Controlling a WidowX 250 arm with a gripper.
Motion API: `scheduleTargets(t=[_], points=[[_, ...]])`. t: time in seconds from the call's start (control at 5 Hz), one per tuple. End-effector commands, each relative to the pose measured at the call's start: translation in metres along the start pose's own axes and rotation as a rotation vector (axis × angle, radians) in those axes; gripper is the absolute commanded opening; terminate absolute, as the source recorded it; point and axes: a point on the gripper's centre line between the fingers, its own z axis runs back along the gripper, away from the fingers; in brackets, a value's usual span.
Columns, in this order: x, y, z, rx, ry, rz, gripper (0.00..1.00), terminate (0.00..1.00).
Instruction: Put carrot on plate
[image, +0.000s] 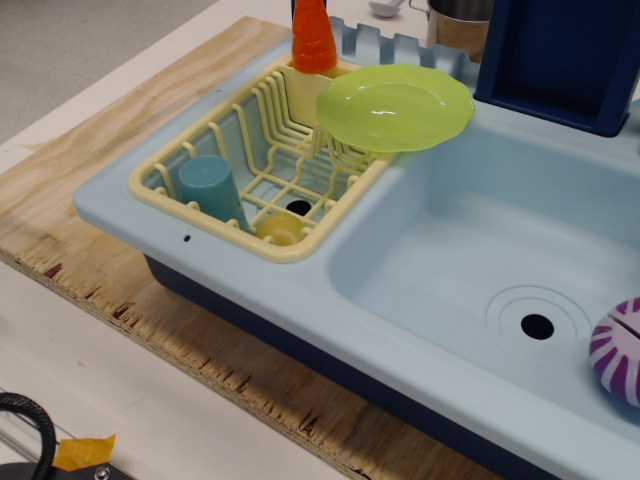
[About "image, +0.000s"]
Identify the stainless steel pot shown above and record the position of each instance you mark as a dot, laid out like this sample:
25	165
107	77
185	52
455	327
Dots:
459	24

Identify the yellow masking tape piece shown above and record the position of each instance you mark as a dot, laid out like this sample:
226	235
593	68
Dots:
76	454

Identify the green plastic plate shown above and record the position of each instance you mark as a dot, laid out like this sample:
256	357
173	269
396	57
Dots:
394	108

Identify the dark metal robot base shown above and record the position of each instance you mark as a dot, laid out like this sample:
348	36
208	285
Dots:
25	470

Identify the purple striped toy vegetable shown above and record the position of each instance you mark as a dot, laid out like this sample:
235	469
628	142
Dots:
614	351

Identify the light blue toy sink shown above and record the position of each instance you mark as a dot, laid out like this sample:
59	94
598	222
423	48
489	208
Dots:
459	293

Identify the teal plastic cup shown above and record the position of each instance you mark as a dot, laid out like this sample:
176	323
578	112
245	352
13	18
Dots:
208	181

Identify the orange toy carrot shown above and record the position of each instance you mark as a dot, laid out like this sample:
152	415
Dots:
313	46

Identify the cream dish drying rack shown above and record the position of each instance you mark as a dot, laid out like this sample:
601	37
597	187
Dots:
266	131

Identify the yellow toy ball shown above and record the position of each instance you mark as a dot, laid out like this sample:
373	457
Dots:
280	229

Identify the plywood board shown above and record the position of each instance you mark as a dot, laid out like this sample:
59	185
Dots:
87	332

